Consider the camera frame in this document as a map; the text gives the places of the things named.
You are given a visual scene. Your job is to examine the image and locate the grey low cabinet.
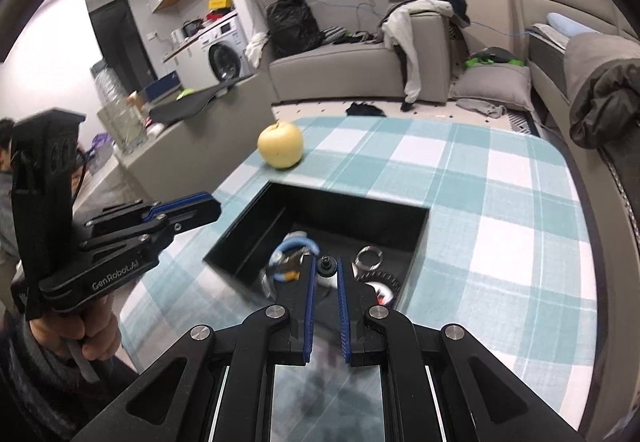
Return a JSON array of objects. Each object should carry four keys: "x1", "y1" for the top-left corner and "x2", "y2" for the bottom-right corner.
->
[{"x1": 112, "y1": 72, "x2": 273, "y2": 203}]

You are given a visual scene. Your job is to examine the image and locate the white towel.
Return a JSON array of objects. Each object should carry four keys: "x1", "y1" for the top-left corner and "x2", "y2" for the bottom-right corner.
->
[{"x1": 244, "y1": 31, "x2": 273, "y2": 69}]

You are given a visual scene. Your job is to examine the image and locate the black garment on floor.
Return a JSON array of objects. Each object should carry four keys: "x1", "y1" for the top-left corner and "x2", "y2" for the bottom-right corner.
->
[{"x1": 346, "y1": 102, "x2": 387, "y2": 118}]

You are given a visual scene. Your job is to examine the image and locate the person's left hand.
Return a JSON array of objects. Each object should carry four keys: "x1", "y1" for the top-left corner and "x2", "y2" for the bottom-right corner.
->
[{"x1": 27, "y1": 293, "x2": 121, "y2": 364}]

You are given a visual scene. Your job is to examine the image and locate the white badge with dark print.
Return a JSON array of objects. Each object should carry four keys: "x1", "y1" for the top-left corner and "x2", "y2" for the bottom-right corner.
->
[{"x1": 367, "y1": 282, "x2": 398, "y2": 308}]

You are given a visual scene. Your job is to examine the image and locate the grey sofa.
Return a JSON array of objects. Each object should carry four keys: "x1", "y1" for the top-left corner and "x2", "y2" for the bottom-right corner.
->
[{"x1": 252, "y1": 0, "x2": 453, "y2": 105}]

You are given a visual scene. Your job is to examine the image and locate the white hanging garment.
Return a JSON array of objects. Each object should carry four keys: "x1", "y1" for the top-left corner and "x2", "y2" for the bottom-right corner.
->
[{"x1": 382, "y1": 0, "x2": 453, "y2": 113}]

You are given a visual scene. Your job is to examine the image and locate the silver metal wristwatch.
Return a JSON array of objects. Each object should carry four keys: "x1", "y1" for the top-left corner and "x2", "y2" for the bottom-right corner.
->
[{"x1": 257, "y1": 247, "x2": 286, "y2": 298}]

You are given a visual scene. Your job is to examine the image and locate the clear plastic water jug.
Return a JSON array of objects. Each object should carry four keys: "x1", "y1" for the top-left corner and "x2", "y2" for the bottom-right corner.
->
[
  {"x1": 97, "y1": 102, "x2": 151, "y2": 153},
  {"x1": 90, "y1": 62, "x2": 126, "y2": 108}
]

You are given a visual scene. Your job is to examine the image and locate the silver metal ring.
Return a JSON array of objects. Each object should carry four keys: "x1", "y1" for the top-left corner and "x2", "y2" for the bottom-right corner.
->
[{"x1": 355, "y1": 246, "x2": 385, "y2": 271}]

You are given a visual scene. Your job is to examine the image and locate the person's head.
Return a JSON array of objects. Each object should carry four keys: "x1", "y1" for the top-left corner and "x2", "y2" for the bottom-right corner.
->
[{"x1": 0, "y1": 118, "x2": 16, "y2": 175}]

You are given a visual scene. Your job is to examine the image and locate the black bag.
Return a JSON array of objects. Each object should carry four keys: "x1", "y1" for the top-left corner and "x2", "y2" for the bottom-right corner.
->
[{"x1": 266, "y1": 0, "x2": 323, "y2": 59}]

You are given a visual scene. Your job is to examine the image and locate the dark olive jacket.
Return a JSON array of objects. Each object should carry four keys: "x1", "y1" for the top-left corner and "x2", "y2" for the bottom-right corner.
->
[{"x1": 569, "y1": 59, "x2": 640, "y2": 150}]

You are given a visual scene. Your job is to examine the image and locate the blue box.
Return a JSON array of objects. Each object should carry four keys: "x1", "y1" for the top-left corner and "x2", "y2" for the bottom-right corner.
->
[{"x1": 141, "y1": 72, "x2": 183, "y2": 103}]

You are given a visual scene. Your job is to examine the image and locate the grey pillow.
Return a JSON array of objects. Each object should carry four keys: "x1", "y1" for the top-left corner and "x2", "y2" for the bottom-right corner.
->
[{"x1": 449, "y1": 63, "x2": 533, "y2": 113}]

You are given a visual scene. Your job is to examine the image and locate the yellow apple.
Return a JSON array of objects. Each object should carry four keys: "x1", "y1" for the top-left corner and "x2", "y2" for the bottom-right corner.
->
[{"x1": 257, "y1": 120, "x2": 304, "y2": 170}]

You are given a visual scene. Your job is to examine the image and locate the black box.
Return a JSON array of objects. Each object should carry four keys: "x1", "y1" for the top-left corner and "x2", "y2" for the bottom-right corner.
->
[{"x1": 202, "y1": 180, "x2": 431, "y2": 318}]

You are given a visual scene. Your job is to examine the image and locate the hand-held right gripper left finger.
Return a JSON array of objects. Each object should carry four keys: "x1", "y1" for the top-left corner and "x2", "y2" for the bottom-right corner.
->
[{"x1": 70, "y1": 254, "x2": 321, "y2": 442}]

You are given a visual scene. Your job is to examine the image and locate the white washing machine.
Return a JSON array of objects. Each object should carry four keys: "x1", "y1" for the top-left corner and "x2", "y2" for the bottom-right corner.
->
[{"x1": 197, "y1": 14, "x2": 256, "y2": 85}]

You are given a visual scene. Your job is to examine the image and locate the black spiral hair tie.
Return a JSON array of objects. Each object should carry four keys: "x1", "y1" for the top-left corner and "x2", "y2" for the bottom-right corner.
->
[{"x1": 357, "y1": 272, "x2": 401, "y2": 295}]

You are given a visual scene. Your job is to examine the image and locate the green and black item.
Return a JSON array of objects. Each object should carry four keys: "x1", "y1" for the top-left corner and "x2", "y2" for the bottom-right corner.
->
[{"x1": 462, "y1": 47, "x2": 526, "y2": 69}]

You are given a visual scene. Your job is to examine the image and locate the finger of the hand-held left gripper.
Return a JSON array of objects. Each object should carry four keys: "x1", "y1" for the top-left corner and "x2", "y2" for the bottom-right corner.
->
[
  {"x1": 79, "y1": 202, "x2": 223, "y2": 254},
  {"x1": 85, "y1": 191, "x2": 219, "y2": 230}
]

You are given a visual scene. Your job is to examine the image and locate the dark door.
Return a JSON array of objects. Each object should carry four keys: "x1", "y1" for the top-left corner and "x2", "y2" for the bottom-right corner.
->
[{"x1": 89, "y1": 2, "x2": 156, "y2": 88}]

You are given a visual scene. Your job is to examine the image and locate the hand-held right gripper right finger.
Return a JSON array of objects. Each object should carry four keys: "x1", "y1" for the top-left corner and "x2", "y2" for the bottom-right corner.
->
[{"x1": 337, "y1": 257, "x2": 586, "y2": 442}]

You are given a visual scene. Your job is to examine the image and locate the light blue pillow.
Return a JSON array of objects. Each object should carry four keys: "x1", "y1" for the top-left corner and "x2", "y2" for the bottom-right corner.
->
[{"x1": 546, "y1": 12, "x2": 593, "y2": 37}]

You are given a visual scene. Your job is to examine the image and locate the grey garment on floor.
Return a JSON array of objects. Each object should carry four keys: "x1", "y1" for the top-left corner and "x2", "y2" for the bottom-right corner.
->
[{"x1": 455, "y1": 98, "x2": 508, "y2": 119}]

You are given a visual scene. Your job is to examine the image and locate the light blue bracelet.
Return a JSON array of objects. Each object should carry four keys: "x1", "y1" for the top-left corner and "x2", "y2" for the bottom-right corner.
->
[{"x1": 270, "y1": 234, "x2": 321, "y2": 283}]

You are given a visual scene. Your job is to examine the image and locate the grey blanket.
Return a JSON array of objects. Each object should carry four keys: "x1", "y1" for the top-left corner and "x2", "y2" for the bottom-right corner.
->
[{"x1": 564, "y1": 32, "x2": 640, "y2": 98}]

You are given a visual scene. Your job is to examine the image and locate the black curved board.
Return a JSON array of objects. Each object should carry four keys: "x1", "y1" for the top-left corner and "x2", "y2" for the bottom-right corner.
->
[{"x1": 149, "y1": 82, "x2": 236, "y2": 125}]

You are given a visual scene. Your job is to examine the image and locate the teal checked tablecloth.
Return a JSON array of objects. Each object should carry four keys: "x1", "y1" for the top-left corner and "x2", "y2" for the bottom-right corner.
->
[{"x1": 117, "y1": 116, "x2": 598, "y2": 373}]

